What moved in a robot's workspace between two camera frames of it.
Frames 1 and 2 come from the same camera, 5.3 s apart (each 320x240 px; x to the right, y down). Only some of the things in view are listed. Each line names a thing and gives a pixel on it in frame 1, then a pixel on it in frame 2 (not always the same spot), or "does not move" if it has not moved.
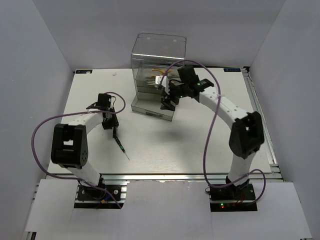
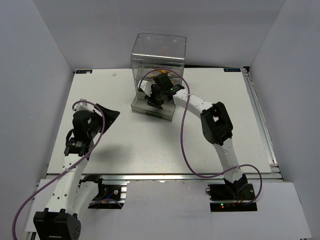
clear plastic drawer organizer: [154, 55] does not move
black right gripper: [167, 106] → [152, 100]
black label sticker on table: [84, 71] does not move
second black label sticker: [232, 69] does not move
